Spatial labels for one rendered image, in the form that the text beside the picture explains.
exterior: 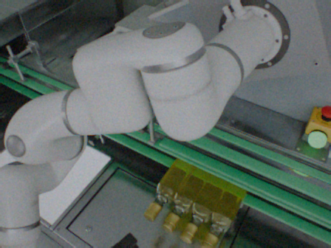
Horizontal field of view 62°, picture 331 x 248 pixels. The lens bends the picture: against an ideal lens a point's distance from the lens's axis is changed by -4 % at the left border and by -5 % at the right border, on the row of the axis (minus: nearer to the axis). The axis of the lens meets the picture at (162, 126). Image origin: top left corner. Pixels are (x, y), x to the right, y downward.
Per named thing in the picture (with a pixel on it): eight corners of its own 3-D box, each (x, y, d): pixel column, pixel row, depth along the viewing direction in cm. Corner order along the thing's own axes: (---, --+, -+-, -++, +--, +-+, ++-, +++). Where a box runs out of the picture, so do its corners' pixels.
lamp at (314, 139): (306, 138, 73) (304, 146, 71) (312, 127, 70) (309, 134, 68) (323, 145, 71) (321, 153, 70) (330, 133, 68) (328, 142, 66)
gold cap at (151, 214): (151, 205, 81) (143, 217, 79) (151, 199, 79) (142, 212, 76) (162, 211, 80) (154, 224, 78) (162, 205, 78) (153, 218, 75)
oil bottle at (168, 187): (188, 150, 96) (154, 198, 84) (188, 139, 92) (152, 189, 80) (203, 156, 94) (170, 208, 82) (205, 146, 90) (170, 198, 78)
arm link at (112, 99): (102, 115, 56) (67, 39, 48) (222, 105, 47) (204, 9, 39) (78, 147, 49) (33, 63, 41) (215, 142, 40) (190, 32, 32)
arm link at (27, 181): (46, 238, 49) (95, 212, 63) (41, 120, 49) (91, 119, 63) (-12, 224, 56) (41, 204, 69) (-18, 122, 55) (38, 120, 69)
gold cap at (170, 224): (169, 215, 80) (161, 228, 77) (169, 209, 77) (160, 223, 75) (180, 221, 78) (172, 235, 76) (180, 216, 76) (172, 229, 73)
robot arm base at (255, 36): (209, 7, 61) (168, 35, 52) (259, -21, 51) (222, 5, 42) (241, 69, 65) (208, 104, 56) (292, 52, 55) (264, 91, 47)
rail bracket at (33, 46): (50, 58, 125) (9, 86, 112) (38, 24, 112) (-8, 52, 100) (57, 61, 123) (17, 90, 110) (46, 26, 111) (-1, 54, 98)
